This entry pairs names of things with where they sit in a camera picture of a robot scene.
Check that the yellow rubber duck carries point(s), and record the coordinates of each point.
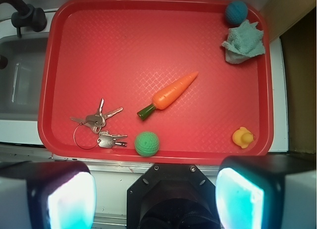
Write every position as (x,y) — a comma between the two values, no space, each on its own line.
(242,137)

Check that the silver key bunch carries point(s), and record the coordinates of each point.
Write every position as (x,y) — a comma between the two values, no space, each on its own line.
(96,122)

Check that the red plastic tray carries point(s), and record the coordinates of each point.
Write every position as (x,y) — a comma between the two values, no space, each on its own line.
(127,50)

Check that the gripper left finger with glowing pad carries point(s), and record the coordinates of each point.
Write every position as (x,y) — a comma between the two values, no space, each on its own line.
(46,195)

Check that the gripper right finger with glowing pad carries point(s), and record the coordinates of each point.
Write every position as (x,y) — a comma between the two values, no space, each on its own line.
(267,192)

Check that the brown cardboard panel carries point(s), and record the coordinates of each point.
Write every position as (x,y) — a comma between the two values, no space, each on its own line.
(293,23)

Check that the blue dimpled ball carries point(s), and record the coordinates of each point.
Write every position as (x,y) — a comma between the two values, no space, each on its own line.
(236,12)

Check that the orange toy carrot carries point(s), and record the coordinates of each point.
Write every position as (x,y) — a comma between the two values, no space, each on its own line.
(167,95)

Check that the grey sink basin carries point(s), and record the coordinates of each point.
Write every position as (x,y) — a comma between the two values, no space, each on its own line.
(21,79)

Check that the grey sink faucet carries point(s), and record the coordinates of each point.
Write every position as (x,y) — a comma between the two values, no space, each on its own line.
(26,15)

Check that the green dimpled ball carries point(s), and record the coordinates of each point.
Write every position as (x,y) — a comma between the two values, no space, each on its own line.
(147,144)

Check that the light green crumpled cloth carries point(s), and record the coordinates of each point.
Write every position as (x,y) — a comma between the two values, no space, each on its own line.
(243,43)

